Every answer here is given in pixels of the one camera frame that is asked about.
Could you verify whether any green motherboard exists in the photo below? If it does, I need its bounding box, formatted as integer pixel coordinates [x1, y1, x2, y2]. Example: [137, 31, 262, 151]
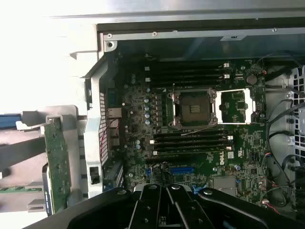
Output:
[106, 56, 267, 208]

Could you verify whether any black internal cable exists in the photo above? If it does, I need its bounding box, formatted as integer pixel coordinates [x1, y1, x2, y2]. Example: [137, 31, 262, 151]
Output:
[266, 99, 305, 156]

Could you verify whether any perforated silver drive cage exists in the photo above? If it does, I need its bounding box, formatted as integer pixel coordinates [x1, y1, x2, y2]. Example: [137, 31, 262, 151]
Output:
[285, 65, 305, 158]

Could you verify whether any grey chipset heatsink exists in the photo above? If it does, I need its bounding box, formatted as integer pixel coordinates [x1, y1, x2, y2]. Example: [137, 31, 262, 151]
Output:
[213, 176, 237, 197]

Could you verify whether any black open PC case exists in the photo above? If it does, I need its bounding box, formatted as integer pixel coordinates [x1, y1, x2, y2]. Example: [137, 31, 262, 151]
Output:
[47, 7, 305, 217]

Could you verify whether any hard disk with blue carrier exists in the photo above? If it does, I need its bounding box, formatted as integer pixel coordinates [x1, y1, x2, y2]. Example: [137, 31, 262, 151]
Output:
[0, 114, 23, 131]

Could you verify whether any silver socket cover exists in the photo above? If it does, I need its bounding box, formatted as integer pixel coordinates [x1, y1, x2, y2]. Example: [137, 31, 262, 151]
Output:
[215, 88, 256, 125]

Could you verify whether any thin metal locking lever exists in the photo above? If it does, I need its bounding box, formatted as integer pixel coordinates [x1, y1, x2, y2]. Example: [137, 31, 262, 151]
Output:
[180, 124, 226, 137]

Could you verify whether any CPU socket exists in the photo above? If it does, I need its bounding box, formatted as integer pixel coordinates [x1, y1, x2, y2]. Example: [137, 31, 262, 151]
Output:
[168, 87, 218, 127]

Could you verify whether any red black twisted wire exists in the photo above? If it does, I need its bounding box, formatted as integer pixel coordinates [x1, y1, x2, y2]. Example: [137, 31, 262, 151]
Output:
[100, 118, 120, 153]

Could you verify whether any loose green RAM stick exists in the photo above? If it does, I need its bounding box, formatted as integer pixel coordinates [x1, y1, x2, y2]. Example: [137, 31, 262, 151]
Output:
[0, 186, 27, 194]

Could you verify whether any grey parts rack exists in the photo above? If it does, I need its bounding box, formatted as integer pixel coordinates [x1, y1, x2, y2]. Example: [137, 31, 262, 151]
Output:
[0, 104, 89, 215]

